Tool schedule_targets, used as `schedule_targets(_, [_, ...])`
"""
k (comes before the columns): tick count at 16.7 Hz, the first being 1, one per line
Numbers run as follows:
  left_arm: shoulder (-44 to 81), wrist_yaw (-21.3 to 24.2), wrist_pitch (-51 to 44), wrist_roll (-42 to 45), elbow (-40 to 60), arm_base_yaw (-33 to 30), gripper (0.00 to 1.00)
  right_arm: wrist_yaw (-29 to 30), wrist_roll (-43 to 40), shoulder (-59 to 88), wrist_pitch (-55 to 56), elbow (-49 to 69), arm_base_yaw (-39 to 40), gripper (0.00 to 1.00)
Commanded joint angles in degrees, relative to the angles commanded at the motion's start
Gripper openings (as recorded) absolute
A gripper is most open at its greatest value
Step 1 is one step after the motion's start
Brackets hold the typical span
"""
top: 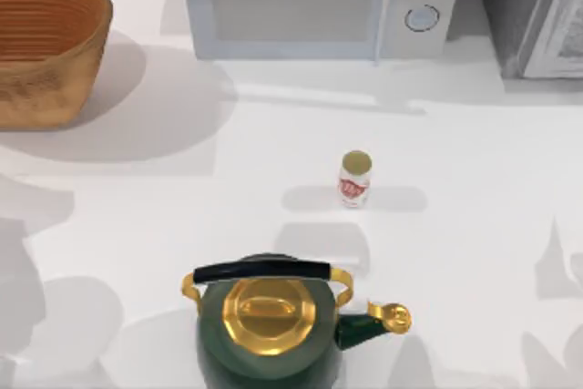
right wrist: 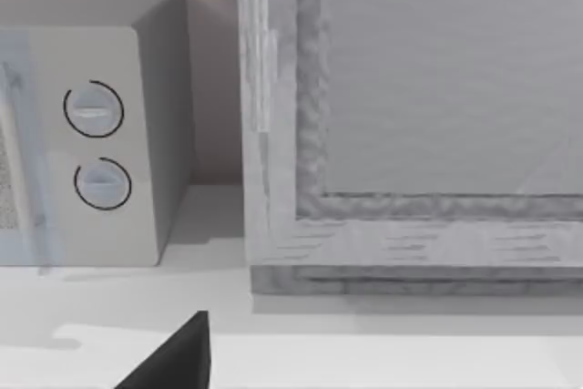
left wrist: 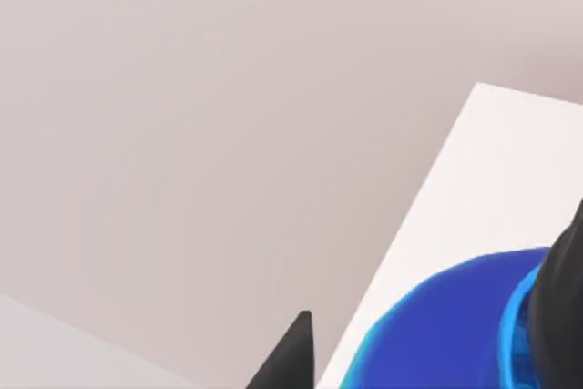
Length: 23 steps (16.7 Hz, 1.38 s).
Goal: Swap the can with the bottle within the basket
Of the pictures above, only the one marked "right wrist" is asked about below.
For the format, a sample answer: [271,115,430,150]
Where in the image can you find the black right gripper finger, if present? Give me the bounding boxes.
[113,310,211,389]

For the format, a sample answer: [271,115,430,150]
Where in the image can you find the grey cabinet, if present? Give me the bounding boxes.
[236,0,583,297]

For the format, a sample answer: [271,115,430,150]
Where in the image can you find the pale round microwave knob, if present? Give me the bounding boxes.
[63,79,126,139]
[73,156,133,211]

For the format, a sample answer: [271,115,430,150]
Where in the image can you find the pale microwave oven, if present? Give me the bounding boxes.
[0,0,196,268]

